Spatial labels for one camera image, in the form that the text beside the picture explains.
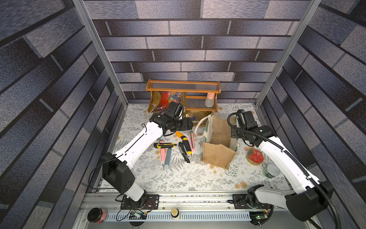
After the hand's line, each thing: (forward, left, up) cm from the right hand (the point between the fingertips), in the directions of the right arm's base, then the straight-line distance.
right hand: (235, 128), depth 79 cm
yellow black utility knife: (-2, +46, -17) cm, 49 cm away
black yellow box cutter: (-3, +29, -19) cm, 35 cm away
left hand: (+1, +27, +3) cm, 27 cm away
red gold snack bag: (+23, +46, +1) cm, 51 cm away
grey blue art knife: (-8, +40, -20) cm, 45 cm away
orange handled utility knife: (+2, +29, -20) cm, 35 cm away
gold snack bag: (+23, +21, -16) cm, 35 cm away
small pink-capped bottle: (+24, +13, -1) cm, 27 cm away
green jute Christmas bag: (-11, +10, -2) cm, 15 cm away
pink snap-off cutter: (+3, +24, -20) cm, 32 cm away
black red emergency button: (-41, +69, -11) cm, 81 cm away
